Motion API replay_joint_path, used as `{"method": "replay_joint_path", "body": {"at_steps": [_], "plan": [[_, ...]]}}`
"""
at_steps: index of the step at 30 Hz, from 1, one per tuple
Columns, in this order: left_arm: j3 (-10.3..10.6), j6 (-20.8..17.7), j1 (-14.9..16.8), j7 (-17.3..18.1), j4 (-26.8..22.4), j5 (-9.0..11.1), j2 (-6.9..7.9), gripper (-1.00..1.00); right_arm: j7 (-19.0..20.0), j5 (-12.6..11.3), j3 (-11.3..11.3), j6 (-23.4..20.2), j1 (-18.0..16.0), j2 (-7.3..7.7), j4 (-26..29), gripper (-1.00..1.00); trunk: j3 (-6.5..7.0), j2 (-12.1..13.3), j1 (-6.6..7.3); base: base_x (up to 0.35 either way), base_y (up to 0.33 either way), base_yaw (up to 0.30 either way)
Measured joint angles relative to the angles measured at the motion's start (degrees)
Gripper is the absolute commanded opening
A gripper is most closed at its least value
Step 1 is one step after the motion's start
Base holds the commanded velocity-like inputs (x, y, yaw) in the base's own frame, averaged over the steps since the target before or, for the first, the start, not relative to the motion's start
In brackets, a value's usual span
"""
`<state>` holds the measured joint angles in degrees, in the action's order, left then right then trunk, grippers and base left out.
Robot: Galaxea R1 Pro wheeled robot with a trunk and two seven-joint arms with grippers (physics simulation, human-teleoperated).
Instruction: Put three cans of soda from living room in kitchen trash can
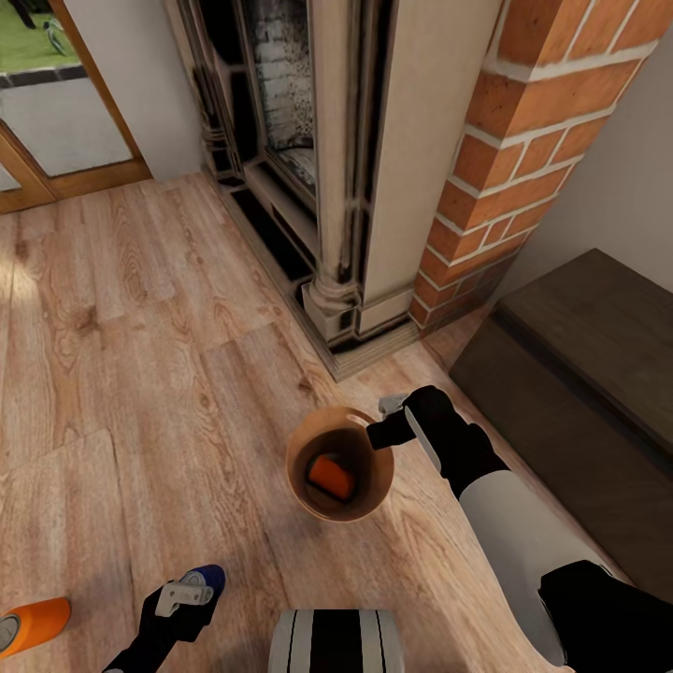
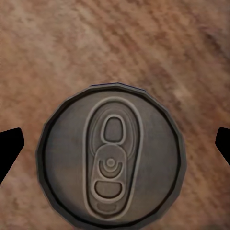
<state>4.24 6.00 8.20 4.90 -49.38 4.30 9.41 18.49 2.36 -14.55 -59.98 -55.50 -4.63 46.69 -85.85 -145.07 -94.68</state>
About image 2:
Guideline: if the can of soda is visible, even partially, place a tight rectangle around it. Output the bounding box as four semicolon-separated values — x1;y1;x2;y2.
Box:
35;83;187;230

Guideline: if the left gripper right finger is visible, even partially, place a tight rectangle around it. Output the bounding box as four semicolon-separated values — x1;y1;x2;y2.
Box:
215;127;230;165

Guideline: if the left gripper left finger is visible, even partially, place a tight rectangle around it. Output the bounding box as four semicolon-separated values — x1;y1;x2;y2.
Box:
0;127;24;184

